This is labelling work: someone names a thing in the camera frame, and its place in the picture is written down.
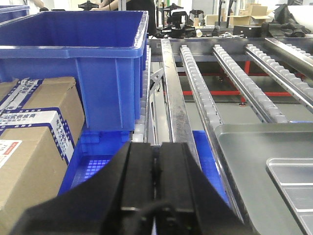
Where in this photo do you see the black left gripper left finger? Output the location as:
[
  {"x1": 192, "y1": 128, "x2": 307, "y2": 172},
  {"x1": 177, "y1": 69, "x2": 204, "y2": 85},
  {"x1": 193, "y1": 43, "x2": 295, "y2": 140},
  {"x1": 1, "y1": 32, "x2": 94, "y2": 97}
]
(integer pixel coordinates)
[{"x1": 14, "y1": 142, "x2": 153, "y2": 235}]

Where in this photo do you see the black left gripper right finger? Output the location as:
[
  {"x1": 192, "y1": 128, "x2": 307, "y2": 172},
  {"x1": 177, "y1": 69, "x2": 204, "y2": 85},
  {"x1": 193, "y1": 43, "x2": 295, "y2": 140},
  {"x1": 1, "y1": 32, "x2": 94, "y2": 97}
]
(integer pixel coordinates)
[{"x1": 156, "y1": 142, "x2": 253, "y2": 235}]

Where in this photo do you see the small silver ribbed tray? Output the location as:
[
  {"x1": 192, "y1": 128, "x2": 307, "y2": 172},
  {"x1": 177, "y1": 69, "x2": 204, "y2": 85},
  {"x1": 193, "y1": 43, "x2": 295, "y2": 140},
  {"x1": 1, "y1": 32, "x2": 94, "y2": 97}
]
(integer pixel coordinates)
[{"x1": 266, "y1": 158, "x2": 313, "y2": 235}]

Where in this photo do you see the large grey metal tray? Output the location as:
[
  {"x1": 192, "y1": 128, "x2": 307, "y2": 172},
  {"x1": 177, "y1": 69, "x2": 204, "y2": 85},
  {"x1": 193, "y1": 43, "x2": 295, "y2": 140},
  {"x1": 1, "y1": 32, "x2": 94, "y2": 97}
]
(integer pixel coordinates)
[{"x1": 215, "y1": 123, "x2": 313, "y2": 235}]

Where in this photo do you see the brown cardboard box with tape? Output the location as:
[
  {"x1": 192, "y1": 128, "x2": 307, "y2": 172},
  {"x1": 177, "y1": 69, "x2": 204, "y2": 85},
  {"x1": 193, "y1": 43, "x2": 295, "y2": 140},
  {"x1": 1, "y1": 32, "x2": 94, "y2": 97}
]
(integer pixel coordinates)
[{"x1": 0, "y1": 77, "x2": 85, "y2": 235}]

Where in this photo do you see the open cardboard box background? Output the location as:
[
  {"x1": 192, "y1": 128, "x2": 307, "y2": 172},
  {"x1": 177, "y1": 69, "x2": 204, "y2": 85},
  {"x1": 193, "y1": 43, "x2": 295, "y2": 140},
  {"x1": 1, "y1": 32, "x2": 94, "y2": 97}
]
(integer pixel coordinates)
[{"x1": 228, "y1": 3, "x2": 271, "y2": 26}]

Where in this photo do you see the blue crate on lower shelf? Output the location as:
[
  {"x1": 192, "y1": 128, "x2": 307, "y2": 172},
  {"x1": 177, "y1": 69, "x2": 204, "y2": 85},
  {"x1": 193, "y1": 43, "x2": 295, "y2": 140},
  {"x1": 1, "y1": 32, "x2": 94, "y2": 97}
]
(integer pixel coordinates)
[{"x1": 58, "y1": 130, "x2": 229, "y2": 205}]

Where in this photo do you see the white roller track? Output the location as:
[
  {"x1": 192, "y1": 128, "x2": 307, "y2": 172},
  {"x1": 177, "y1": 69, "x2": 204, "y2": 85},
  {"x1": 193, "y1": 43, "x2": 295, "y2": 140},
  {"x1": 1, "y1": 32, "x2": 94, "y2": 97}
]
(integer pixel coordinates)
[
  {"x1": 246, "y1": 44, "x2": 313, "y2": 112},
  {"x1": 213, "y1": 45, "x2": 289, "y2": 123}
]

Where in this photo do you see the large blue plastic crate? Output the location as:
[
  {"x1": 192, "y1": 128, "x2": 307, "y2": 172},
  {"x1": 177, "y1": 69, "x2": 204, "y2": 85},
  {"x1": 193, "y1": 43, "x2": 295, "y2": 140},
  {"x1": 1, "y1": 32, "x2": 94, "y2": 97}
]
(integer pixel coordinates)
[{"x1": 0, "y1": 11, "x2": 149, "y2": 131}]

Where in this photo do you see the black device on desk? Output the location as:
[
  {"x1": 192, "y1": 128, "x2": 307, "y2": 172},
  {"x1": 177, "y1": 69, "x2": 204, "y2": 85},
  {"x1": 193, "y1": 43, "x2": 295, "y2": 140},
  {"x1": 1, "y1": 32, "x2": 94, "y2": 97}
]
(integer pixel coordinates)
[{"x1": 154, "y1": 3, "x2": 196, "y2": 39}]

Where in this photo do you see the black cloth pile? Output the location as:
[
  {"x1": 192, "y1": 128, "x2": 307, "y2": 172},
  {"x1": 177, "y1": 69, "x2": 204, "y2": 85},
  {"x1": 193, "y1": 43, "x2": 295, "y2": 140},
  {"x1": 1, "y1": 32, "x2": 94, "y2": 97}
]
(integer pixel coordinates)
[{"x1": 261, "y1": 4, "x2": 311, "y2": 38}]

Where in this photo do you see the flat steel divider rail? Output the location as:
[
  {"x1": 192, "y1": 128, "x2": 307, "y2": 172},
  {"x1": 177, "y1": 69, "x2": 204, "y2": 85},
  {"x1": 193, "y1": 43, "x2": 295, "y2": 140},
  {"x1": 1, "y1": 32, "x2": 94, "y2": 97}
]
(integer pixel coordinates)
[{"x1": 161, "y1": 39, "x2": 201, "y2": 166}]

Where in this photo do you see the white roller track rail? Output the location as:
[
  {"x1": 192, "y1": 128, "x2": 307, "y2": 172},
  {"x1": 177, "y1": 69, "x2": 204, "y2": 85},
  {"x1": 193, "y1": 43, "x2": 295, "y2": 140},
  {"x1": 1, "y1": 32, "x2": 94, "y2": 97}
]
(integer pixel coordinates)
[{"x1": 179, "y1": 45, "x2": 223, "y2": 128}]

